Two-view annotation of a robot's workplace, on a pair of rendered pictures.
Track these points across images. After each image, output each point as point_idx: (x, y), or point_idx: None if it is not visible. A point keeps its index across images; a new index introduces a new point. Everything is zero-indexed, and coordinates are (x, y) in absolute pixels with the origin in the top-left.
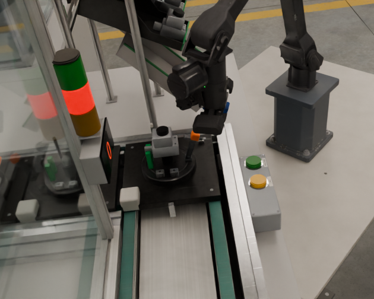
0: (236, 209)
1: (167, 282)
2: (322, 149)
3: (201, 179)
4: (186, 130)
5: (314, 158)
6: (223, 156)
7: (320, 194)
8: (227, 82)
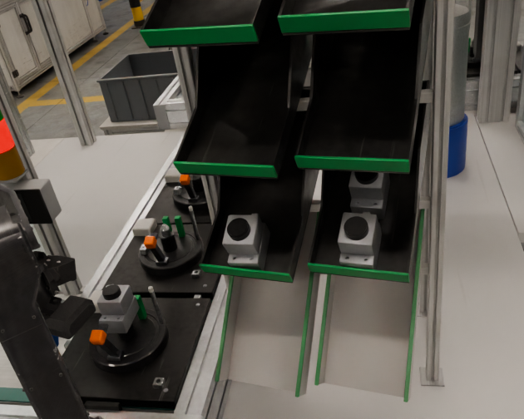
0: (7, 413)
1: None
2: None
3: (81, 376)
4: (208, 372)
5: None
6: (116, 415)
7: None
8: (52, 317)
